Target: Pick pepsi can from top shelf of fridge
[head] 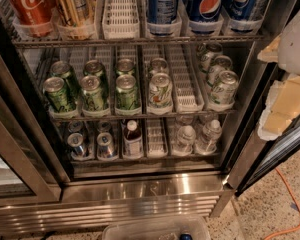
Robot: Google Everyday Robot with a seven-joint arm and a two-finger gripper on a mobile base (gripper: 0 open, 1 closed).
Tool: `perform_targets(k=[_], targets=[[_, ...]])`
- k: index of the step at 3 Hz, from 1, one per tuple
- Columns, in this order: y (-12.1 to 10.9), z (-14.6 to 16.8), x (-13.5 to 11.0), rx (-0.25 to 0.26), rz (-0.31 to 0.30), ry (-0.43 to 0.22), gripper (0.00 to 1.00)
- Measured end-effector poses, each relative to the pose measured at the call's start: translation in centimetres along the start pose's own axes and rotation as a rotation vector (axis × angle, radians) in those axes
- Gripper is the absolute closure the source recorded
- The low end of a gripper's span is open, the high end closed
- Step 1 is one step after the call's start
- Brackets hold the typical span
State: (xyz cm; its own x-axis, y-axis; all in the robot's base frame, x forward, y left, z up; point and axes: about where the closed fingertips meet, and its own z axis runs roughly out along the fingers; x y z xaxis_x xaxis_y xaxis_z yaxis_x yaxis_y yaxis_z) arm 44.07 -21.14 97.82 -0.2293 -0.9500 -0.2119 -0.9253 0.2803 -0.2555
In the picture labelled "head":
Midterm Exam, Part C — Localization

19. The empty white tray middle shelf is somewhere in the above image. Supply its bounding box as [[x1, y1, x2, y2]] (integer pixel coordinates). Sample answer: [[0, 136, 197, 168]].
[[165, 45, 204, 113]]

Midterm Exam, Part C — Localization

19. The orange extension cable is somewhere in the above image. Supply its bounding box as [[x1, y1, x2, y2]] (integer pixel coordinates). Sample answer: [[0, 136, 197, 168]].
[[263, 167, 300, 240]]

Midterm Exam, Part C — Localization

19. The clear water bottle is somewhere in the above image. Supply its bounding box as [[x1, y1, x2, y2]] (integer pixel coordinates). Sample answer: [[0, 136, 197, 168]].
[[172, 125, 196, 156], [195, 119, 222, 155]]

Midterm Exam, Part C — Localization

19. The clear water bottle right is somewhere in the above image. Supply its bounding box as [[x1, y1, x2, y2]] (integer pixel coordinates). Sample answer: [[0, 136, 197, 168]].
[[195, 119, 222, 155]]

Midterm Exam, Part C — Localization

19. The white green can front right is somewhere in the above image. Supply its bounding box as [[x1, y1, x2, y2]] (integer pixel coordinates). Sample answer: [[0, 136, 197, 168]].
[[209, 70, 239, 105]]

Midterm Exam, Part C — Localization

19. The silver blue can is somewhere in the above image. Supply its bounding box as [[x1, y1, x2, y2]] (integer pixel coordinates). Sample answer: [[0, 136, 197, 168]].
[[97, 120, 112, 133], [97, 132, 117, 160], [67, 133, 88, 158], [68, 121, 85, 134]]

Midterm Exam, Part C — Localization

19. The dark juice bottle white cap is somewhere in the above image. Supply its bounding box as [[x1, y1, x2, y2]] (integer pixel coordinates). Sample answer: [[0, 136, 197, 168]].
[[124, 120, 143, 159]]

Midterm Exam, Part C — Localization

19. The white diet can front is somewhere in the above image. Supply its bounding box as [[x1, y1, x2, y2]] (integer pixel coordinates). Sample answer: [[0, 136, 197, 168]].
[[148, 73, 172, 112]]

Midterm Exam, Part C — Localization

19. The gold soda can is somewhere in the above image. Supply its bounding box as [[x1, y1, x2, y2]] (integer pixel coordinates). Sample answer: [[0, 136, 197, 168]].
[[56, 0, 93, 27]]

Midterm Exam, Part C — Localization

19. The clear plastic bin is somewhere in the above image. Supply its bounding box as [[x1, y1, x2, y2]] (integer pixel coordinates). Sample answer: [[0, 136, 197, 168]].
[[102, 215, 211, 240]]

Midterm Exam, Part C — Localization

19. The stainless steel fridge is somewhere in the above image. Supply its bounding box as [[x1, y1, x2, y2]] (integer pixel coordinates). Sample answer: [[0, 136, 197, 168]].
[[0, 0, 300, 235]]

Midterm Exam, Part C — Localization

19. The white diet can back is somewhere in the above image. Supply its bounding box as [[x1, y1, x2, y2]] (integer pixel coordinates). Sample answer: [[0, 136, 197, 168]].
[[148, 57, 169, 78]]

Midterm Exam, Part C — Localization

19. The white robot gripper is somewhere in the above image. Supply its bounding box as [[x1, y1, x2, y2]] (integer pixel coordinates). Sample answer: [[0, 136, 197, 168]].
[[257, 10, 300, 141]]

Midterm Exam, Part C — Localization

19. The clear water bottle left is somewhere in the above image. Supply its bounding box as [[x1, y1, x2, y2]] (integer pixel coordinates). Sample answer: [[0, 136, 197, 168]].
[[172, 125, 196, 156]]

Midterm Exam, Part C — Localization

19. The green can front left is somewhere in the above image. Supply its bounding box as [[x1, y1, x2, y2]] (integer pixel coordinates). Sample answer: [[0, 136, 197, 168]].
[[43, 77, 76, 113]]

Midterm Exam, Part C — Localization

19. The empty white tray shelf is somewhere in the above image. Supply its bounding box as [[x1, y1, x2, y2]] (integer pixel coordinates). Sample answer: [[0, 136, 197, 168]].
[[165, 45, 204, 113], [102, 0, 140, 40], [146, 119, 168, 158]]

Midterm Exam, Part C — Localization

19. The red coca cola can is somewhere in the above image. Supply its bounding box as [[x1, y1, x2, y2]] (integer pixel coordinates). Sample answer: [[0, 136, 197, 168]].
[[9, 0, 52, 37]]

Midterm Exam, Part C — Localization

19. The green can back left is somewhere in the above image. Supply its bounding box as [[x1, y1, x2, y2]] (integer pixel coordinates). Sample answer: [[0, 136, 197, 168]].
[[50, 61, 80, 99]]

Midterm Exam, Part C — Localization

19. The silver blue can front left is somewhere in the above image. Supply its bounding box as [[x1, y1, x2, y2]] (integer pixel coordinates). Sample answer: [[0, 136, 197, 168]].
[[67, 133, 88, 158]]

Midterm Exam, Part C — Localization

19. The silver blue can back left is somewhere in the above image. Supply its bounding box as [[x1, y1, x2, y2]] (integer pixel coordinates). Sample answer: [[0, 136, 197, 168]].
[[68, 121, 85, 134]]

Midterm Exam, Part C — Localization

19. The empty white tray bottom shelf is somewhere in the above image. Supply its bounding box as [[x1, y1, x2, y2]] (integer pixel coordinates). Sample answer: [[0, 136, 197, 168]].
[[146, 119, 168, 158]]

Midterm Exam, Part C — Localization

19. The open fridge glass door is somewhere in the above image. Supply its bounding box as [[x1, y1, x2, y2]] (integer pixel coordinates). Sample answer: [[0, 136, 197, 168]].
[[211, 63, 300, 217]]

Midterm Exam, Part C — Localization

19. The empty white tray top shelf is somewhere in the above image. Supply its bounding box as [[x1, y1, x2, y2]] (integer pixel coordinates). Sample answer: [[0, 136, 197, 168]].
[[102, 0, 140, 40]]

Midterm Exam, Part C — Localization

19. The white diet can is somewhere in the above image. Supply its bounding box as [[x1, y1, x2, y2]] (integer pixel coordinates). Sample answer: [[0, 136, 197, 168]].
[[148, 57, 169, 78], [148, 73, 172, 112]]

